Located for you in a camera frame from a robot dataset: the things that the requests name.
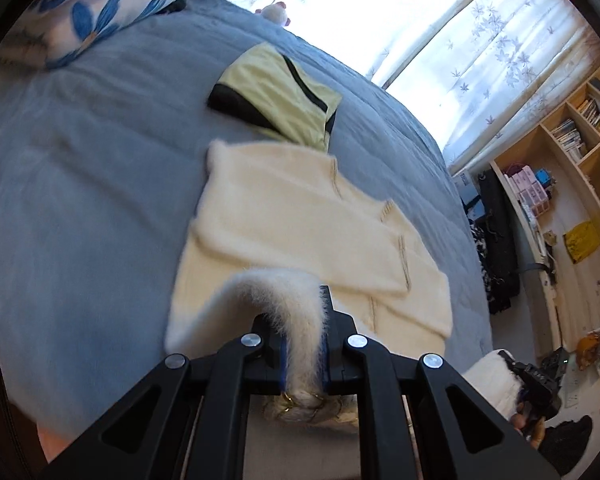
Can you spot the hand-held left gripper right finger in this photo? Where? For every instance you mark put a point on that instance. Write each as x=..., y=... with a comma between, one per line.
x=337, y=330

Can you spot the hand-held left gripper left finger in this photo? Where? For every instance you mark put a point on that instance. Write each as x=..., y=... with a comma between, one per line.
x=260, y=355

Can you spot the white fuzzy cardigan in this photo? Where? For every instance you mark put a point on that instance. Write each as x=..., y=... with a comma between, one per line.
x=290, y=220

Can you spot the person's right hand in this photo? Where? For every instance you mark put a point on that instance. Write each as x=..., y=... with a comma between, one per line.
x=520, y=420

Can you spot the black cloth on floor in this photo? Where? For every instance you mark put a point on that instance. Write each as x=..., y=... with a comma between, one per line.
x=570, y=445

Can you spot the white curved desk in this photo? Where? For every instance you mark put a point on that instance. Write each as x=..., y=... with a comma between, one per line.
x=532, y=240

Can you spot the small tan figurine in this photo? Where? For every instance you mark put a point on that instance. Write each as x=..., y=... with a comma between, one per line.
x=551, y=237

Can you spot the yellow poster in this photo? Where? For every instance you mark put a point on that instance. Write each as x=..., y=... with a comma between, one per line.
x=582, y=242

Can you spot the black and white patterned cloth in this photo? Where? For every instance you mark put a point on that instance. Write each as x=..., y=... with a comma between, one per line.
x=477, y=245

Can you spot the long black bag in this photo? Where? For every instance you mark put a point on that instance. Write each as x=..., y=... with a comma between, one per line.
x=495, y=230

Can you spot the white box with blue print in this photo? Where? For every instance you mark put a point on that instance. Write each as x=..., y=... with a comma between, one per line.
x=462, y=185

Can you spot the pink drawer organizer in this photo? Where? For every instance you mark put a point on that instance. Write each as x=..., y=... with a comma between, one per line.
x=527, y=192

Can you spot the small blue box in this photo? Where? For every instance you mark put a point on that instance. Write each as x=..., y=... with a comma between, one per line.
x=543, y=178

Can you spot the wooden bookshelf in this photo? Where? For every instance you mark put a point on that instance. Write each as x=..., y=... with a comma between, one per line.
x=580, y=175

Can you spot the blue bed blanket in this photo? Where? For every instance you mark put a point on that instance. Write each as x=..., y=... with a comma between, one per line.
x=80, y=210

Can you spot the yellow-green and black garment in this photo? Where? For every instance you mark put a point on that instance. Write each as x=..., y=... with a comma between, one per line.
x=275, y=95

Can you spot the row of books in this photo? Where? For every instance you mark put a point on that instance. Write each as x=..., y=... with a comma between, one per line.
x=570, y=137

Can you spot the pink plush toy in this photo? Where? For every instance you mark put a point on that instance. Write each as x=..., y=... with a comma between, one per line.
x=275, y=14

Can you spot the blue floral rolled quilt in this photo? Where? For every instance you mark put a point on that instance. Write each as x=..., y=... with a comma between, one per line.
x=105, y=15

